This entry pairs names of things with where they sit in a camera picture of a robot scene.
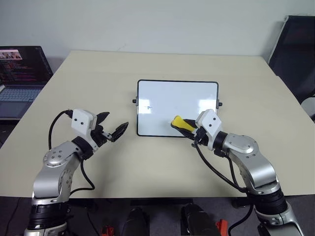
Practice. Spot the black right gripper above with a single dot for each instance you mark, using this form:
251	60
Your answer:
200	137

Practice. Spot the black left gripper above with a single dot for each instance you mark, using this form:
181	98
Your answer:
98	136

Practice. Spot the yellow whiteboard eraser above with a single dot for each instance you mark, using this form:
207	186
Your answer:
178	121

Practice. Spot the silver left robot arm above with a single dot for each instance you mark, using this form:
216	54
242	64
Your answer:
49	177

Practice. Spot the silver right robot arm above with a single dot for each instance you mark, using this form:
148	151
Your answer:
261	172

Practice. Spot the black-framed small whiteboard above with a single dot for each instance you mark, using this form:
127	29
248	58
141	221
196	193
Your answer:
172	98

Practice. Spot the black table crossbar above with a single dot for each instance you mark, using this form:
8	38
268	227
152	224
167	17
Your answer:
160	201

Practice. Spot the black table caster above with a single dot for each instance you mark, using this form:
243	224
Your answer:
240	202

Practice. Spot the dark rounded shape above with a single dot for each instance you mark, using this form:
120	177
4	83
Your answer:
137	222
198	221

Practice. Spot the red clamp piece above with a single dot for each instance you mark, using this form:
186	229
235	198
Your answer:
222	227
107	231

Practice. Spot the open grey laptop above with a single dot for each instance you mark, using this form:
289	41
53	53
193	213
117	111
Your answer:
19	71

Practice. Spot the white rounded seat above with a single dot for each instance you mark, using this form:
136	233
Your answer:
309	108

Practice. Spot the black office chair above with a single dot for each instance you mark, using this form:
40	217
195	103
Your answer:
295	56

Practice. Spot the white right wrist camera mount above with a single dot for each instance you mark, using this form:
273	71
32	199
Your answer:
211	123

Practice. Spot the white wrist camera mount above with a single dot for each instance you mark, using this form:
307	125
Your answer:
82	123
211	123

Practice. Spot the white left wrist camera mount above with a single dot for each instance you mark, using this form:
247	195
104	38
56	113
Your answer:
82	123

